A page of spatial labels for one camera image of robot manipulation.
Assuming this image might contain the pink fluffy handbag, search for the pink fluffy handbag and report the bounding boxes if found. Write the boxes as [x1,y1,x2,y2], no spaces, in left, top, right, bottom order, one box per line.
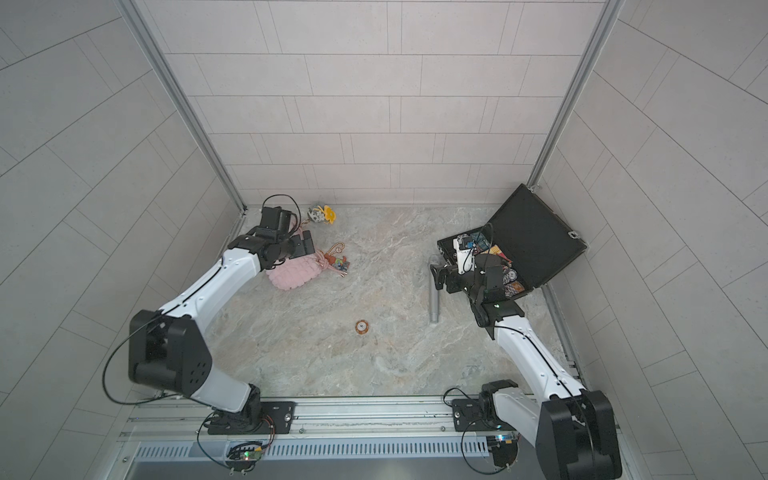
[266,252,323,291]

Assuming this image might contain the colourful keychain decoration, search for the colourful keychain decoration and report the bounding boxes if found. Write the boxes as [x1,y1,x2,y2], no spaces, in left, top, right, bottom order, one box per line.
[315,242,350,278]

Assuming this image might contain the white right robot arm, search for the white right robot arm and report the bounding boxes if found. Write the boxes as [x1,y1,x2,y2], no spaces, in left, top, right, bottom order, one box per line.
[429,254,623,479]

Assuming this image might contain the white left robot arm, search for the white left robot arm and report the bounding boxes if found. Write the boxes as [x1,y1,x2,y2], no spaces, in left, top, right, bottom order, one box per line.
[128,206,314,414]

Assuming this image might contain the silver microphone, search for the silver microphone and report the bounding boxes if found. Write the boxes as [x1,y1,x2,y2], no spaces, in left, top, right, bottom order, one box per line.
[428,266,440,324]

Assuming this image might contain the yellow white toy figure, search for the yellow white toy figure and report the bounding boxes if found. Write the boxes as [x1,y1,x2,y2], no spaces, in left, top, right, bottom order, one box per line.
[307,205,337,225]

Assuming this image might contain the black poker chip case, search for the black poker chip case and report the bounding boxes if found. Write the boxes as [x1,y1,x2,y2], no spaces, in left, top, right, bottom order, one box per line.
[437,184,587,300]

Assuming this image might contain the right controller circuit board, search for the right controller circuit board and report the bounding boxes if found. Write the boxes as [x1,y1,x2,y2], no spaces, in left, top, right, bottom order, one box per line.
[486,434,519,470]

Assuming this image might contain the controller circuit board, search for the controller circuit board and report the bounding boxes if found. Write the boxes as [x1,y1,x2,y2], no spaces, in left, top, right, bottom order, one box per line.
[486,434,519,470]
[225,441,264,475]

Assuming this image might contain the left controller circuit board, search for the left controller circuit board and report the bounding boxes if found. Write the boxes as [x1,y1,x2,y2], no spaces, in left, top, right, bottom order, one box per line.
[225,441,264,475]

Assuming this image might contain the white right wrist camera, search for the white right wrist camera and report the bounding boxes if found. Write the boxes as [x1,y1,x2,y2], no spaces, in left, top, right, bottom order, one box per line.
[452,234,476,275]

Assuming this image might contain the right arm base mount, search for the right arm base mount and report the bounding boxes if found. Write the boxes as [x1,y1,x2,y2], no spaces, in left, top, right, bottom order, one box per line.
[450,380,518,433]

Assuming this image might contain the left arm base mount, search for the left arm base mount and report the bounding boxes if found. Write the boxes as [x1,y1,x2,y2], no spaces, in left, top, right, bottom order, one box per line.
[205,385,297,435]

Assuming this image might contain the aluminium mounting rail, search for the aluminium mounting rail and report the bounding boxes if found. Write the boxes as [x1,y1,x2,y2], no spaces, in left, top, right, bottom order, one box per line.
[116,395,607,462]

